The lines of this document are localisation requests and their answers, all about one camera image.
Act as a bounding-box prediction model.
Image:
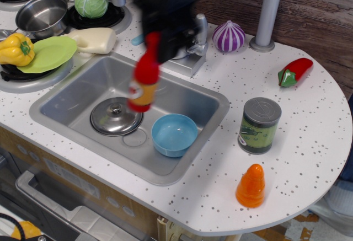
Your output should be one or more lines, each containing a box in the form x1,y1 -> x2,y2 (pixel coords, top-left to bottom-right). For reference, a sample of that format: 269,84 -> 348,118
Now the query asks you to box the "red chili pepper toy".
277,58 -> 313,87

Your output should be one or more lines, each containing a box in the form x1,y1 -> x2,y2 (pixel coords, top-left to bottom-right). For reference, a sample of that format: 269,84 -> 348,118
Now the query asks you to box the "orange toy carrot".
236,164 -> 265,208

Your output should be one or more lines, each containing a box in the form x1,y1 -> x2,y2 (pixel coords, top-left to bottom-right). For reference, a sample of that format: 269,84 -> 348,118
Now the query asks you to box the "blue handled utensil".
131,34 -> 144,46

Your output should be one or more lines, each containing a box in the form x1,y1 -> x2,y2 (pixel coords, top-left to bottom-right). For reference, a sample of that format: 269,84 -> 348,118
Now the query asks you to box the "green label tin can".
238,97 -> 282,154

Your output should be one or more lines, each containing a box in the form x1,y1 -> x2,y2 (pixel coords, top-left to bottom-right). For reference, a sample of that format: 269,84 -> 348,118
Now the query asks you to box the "yellow bell pepper toy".
1,33 -> 35,67

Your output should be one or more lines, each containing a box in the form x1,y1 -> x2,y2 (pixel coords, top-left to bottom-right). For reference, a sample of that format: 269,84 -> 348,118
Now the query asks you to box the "steel pot lid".
90,97 -> 143,136

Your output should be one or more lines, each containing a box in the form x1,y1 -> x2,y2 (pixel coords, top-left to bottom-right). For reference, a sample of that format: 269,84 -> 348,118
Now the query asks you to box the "blue plastic bowl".
151,114 -> 198,158

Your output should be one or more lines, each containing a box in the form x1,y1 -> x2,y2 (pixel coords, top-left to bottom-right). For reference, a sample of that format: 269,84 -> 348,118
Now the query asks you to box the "grey support pole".
249,0 -> 280,52

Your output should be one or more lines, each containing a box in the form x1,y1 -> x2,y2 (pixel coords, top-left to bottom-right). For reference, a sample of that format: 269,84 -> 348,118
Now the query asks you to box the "green toy cabbage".
74,0 -> 109,19

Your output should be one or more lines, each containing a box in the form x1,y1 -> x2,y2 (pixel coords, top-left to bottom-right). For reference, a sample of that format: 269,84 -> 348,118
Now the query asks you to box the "black right stove burner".
68,2 -> 125,30

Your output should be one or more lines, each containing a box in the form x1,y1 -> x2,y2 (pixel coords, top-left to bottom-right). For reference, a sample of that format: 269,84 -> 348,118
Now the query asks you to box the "stainless steel sink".
30,53 -> 229,185

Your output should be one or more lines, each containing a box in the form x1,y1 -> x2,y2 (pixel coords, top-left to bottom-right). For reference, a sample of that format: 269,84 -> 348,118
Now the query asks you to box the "steel pot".
15,0 -> 68,39

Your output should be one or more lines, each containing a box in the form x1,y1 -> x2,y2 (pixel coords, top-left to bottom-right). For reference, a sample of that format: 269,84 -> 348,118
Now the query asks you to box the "yellow toy on floor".
10,221 -> 42,240

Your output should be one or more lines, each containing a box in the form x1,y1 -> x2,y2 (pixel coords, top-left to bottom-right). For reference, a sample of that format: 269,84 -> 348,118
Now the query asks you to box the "red ketchup bottle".
127,31 -> 161,113

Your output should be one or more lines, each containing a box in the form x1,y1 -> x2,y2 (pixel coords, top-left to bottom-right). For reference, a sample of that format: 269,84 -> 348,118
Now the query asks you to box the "purple toy onion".
212,20 -> 245,52

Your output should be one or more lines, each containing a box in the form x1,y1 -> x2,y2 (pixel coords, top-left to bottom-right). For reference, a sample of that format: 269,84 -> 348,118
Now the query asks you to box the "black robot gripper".
134,0 -> 201,62

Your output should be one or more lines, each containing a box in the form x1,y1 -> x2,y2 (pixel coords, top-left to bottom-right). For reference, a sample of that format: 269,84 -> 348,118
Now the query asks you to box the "green plastic plate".
18,36 -> 77,74

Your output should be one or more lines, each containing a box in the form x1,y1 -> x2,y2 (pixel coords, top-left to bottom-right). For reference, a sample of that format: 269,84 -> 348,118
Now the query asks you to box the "oven door with handle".
15,171 -> 153,240

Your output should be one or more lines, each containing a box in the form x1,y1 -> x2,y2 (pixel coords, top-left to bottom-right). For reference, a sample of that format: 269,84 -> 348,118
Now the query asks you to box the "black front stove burner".
1,40 -> 64,81

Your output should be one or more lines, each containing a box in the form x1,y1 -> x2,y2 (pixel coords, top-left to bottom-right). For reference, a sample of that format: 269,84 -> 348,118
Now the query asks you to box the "grey toy faucet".
162,13 -> 208,77

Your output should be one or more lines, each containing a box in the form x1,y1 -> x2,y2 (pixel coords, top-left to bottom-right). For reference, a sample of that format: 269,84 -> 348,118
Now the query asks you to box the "cream plastic bottle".
65,28 -> 116,54

